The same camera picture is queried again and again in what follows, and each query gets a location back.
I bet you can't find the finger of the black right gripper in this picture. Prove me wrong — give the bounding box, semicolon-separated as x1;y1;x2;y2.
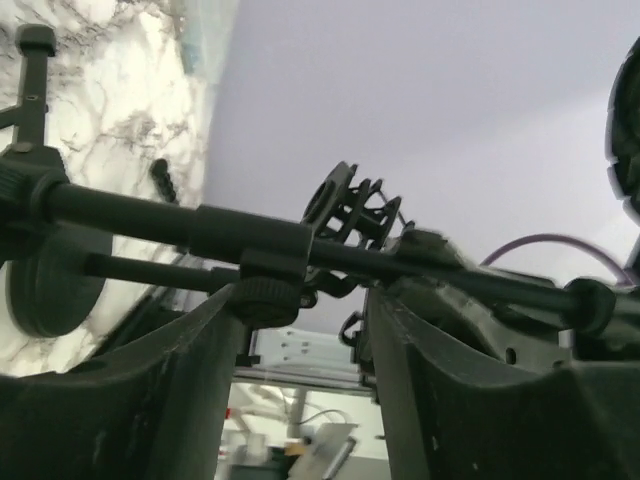
389;227;573;373

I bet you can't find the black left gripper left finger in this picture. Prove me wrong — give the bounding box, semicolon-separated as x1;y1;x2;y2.
1;287;235;479

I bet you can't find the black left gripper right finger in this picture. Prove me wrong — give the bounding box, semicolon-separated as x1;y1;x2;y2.
367;290;639;479

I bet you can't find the black round-base shock-mount stand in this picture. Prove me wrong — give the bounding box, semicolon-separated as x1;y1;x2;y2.
2;162;416;339

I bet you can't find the black tripod microphone stand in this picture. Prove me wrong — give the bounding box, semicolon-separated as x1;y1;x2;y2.
1;24;616;338

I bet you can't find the clear plastic screw box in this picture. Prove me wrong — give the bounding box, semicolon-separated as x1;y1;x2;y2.
175;1;235;85

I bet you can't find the black T-handle tool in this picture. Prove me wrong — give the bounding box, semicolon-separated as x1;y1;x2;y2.
149;158;179;204

